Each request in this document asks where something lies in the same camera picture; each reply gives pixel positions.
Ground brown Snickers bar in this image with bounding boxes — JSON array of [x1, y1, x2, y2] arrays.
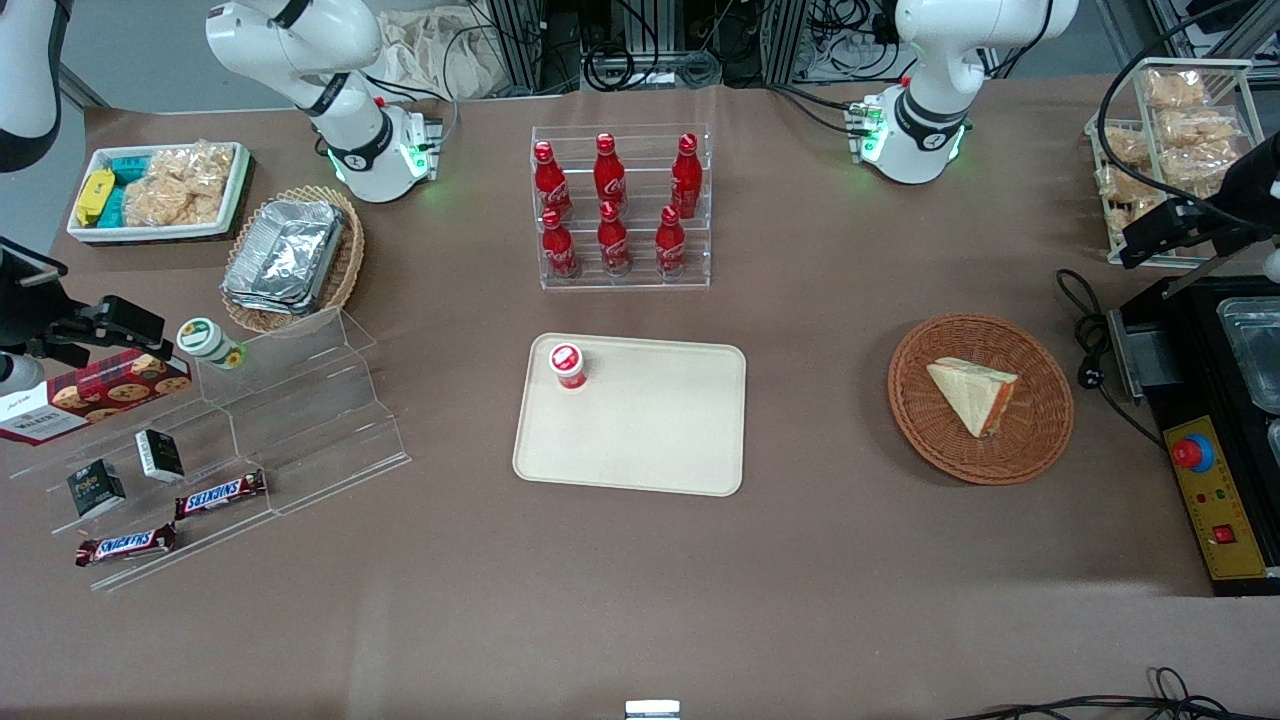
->
[[175, 470, 268, 521], [75, 523, 178, 568]]

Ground metal pan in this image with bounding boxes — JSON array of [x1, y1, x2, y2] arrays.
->
[[1215, 298, 1280, 416]]

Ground red lidded yoghurt cup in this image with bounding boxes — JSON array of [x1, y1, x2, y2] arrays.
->
[[548, 343, 588, 391]]

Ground triangular sandwich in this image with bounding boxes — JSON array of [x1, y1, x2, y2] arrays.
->
[[926, 357, 1019, 439]]

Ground clear acrylic step shelf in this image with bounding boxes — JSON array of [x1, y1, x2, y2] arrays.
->
[[10, 307, 412, 593]]

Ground aluminium foil container stack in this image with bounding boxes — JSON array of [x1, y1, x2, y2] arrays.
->
[[222, 198, 346, 316]]

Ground aluminium profile frame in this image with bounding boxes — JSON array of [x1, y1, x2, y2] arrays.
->
[[760, 0, 813, 87], [488, 0, 546, 93]]

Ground black coiled cable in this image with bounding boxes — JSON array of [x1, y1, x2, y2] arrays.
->
[[582, 40, 637, 93]]

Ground black sealing machine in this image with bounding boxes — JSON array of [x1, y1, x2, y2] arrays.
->
[[1108, 250, 1280, 598]]

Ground oval light wicker basket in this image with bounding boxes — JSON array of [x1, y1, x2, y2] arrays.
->
[[222, 185, 366, 336]]

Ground beige cloth bag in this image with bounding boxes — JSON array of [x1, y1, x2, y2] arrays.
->
[[375, 10, 501, 101]]

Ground round brown wicker basket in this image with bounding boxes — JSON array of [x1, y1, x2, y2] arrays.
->
[[888, 314, 1076, 486]]

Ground black power cable with plug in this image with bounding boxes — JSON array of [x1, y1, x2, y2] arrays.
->
[[1056, 268, 1167, 447]]

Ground green lidded yoghurt cup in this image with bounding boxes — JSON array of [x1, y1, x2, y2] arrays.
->
[[177, 318, 247, 371]]

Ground small black carton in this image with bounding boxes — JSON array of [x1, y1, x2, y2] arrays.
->
[[67, 460, 127, 518], [135, 428, 186, 483]]

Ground yellow snack packet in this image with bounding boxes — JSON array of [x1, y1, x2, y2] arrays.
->
[[75, 169, 117, 227]]

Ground black floor cables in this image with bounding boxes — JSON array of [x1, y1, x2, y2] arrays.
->
[[940, 667, 1280, 720]]

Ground clear acrylic bottle rack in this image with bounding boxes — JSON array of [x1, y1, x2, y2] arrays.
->
[[530, 124, 713, 291]]

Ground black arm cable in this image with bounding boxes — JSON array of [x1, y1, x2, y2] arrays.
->
[[1097, 0, 1280, 233]]

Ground white rectangular plastic bin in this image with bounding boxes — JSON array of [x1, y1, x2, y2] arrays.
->
[[67, 142, 252, 245]]

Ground red cola bottle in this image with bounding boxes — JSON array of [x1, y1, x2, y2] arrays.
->
[[597, 201, 632, 276], [655, 205, 688, 278], [533, 141, 573, 221], [671, 133, 703, 219], [541, 208, 581, 279], [594, 133, 627, 206]]

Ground white wire rack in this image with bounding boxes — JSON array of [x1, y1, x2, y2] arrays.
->
[[1085, 58, 1280, 269]]

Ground beige plastic tray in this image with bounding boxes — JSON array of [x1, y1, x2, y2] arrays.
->
[[512, 333, 748, 498]]

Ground red tartan cookie box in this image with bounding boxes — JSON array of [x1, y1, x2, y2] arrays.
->
[[0, 350, 192, 447]]

